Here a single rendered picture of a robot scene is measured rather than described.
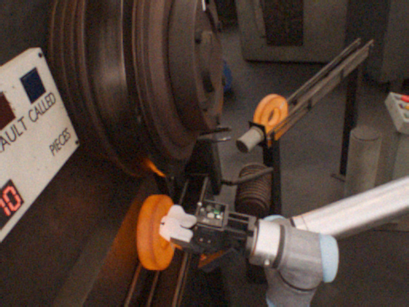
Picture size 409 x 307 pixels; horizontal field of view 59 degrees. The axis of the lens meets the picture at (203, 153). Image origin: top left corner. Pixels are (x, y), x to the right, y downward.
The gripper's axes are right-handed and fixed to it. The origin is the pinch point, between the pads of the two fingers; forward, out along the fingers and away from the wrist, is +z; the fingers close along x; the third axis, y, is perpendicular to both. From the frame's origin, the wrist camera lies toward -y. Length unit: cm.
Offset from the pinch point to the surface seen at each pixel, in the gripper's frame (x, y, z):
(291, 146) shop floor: -149, -75, -50
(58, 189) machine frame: 8.1, 13.6, 15.9
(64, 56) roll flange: -3.2, 33.0, 18.3
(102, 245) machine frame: 8.2, 0.7, 8.6
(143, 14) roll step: -6.8, 41.0, 6.0
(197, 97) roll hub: -6.5, 28.4, -4.3
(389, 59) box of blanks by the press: -213, -30, -108
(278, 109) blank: -69, -6, -26
